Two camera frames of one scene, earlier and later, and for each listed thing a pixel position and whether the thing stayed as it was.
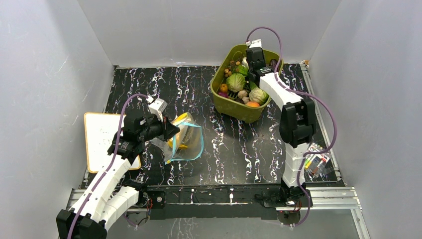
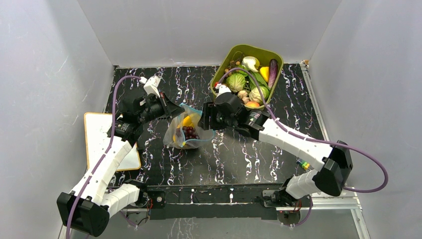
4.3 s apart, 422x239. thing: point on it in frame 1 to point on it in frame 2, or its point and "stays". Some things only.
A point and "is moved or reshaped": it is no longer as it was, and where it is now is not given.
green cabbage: [235, 82] stays
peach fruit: [253, 104] stays
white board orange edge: [101, 129] stays
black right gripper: [252, 70] to [210, 115]
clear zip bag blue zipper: [186, 145] is moved or reshaped
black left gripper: [167, 129] to [169, 109]
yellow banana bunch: [178, 122] is moved or reshaped
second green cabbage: [259, 95] stays
